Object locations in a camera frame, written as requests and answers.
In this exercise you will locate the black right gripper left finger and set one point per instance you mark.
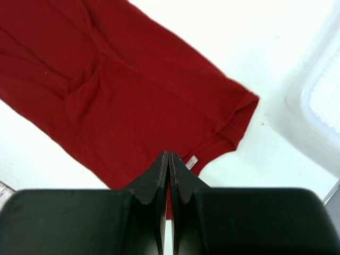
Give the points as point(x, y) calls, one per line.
point(130, 220)

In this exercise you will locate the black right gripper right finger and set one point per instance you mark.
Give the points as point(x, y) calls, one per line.
point(208, 220)

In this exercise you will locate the red t-shirt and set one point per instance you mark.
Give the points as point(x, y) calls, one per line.
point(114, 88)

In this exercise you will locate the white plastic laundry basket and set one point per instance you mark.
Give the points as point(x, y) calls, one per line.
point(314, 98)

